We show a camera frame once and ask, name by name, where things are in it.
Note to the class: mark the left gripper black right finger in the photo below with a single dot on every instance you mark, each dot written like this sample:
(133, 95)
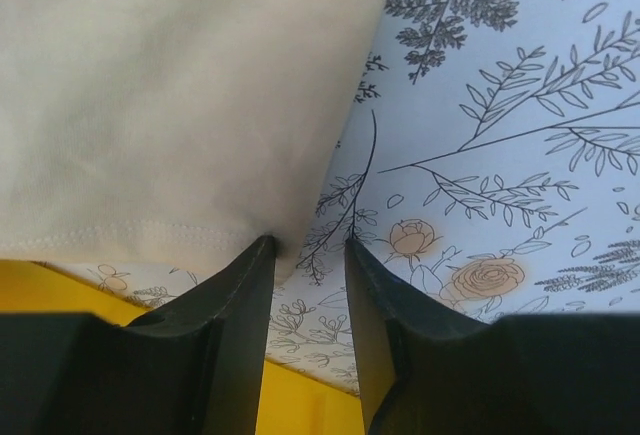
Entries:
(424, 368)

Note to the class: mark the floral table mat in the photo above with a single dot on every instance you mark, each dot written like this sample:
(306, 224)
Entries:
(490, 159)

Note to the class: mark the yellow plastic tray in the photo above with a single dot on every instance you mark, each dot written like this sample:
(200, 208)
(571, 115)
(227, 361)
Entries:
(290, 403)

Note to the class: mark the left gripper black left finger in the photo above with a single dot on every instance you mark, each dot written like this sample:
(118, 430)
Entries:
(191, 366)

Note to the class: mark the beige t shirt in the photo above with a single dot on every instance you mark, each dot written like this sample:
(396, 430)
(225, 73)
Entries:
(172, 131)

